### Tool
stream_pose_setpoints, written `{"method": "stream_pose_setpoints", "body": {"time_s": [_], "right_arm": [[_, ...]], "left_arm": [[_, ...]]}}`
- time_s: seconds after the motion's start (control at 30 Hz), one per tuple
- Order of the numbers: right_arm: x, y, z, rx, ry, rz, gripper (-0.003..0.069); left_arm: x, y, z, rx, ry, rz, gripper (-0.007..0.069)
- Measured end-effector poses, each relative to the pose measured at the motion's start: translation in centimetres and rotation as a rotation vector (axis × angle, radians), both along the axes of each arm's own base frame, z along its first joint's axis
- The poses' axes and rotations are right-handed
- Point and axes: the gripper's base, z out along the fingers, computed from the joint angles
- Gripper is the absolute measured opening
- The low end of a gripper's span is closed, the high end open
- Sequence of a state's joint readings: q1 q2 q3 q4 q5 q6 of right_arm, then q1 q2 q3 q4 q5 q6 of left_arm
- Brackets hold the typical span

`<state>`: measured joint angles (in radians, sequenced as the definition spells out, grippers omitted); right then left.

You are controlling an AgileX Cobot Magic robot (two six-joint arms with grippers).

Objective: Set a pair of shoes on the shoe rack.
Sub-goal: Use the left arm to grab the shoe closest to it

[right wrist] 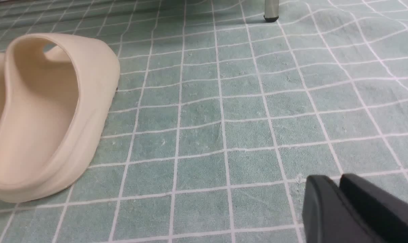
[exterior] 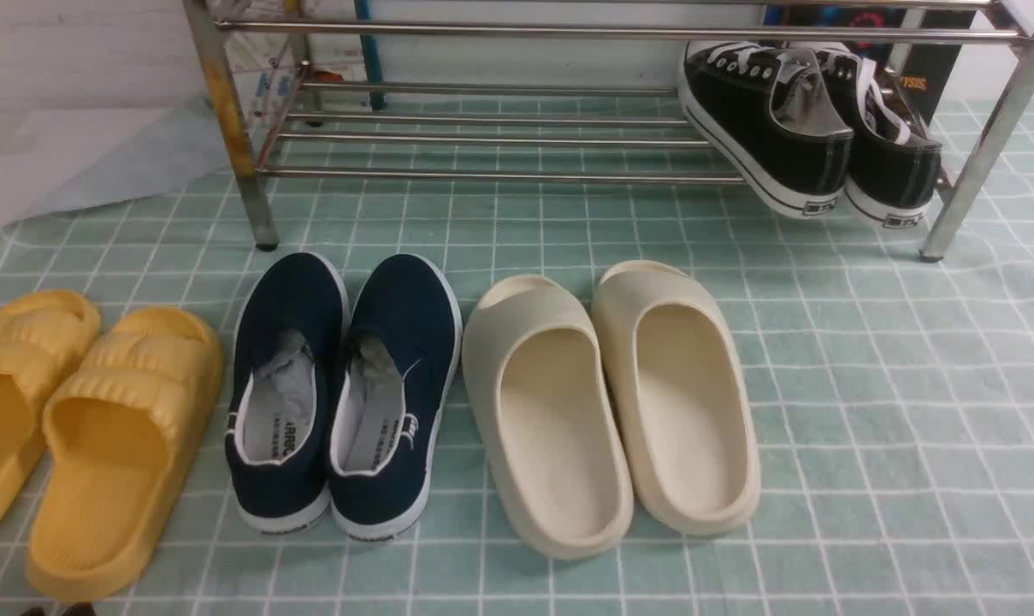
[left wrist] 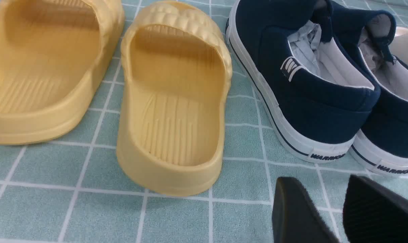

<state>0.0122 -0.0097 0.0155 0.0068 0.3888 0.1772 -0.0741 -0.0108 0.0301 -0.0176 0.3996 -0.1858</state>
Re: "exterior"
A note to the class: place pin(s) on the navy canvas shoe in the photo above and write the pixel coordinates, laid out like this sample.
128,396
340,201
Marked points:
287,347
400,359

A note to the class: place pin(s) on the stainless steel shoe rack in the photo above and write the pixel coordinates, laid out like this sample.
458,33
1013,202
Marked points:
303,119

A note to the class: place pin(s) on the left cream slide slipper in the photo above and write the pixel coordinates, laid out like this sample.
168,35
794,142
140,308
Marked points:
532,369

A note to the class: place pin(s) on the cream slide slipper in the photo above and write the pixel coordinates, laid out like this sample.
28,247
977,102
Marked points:
680,397
532,369

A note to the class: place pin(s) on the right cream slide slipper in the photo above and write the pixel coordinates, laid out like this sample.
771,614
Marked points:
680,397

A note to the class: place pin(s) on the left black canvas sneaker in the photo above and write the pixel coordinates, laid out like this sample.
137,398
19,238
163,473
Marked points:
768,111

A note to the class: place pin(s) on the black canvas sneaker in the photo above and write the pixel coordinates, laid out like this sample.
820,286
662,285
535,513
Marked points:
768,111
893,168

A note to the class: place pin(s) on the right black canvas sneaker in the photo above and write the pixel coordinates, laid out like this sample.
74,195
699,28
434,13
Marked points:
893,168

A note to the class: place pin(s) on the right yellow slide slipper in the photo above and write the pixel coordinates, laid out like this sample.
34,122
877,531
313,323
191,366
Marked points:
123,432

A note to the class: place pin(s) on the yellow slide slipper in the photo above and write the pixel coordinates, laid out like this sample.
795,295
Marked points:
43,337
123,432

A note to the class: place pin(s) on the black cardboard box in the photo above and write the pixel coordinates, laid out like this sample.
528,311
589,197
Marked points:
924,69

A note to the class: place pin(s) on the left yellow slide slipper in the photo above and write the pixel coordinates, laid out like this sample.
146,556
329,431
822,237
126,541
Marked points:
43,337

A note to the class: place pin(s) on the grey plastic sheet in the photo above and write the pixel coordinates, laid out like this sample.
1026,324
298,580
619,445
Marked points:
53,161

